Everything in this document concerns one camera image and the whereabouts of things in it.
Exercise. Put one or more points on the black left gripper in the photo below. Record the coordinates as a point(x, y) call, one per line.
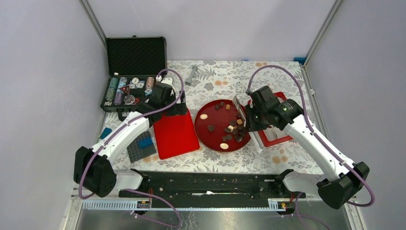
point(179, 109)

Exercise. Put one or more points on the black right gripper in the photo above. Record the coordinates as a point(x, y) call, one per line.
point(251, 125)

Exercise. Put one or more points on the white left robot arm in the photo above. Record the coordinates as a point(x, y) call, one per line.
point(93, 170)

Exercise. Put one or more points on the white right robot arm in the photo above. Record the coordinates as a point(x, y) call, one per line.
point(341, 179)

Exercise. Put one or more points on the red chocolate box tray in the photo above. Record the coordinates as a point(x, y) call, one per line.
point(266, 138)

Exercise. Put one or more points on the white oval chocolate left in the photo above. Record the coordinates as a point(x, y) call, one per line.
point(203, 116)

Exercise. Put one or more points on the white oval chocolate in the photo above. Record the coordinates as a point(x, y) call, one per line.
point(224, 146)
point(203, 116)

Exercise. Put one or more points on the white oval chocolate bottom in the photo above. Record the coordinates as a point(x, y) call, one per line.
point(224, 146)

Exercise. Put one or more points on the blue fifty poker chip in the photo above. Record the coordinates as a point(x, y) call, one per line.
point(148, 92)

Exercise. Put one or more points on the red square box lid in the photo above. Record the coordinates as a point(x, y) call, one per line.
point(175, 135)

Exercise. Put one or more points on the floral table cloth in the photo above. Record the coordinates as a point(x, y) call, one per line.
point(224, 80)

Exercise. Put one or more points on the black poker chip case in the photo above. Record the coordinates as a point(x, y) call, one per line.
point(131, 61)

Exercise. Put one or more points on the round red plate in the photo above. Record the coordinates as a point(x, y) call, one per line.
point(228, 127)

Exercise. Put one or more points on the grey lego baseplate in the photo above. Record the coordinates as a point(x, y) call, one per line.
point(135, 153)

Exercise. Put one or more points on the small blue lego brick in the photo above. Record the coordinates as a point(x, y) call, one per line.
point(106, 131)

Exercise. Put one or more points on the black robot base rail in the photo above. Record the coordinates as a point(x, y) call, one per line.
point(215, 190)

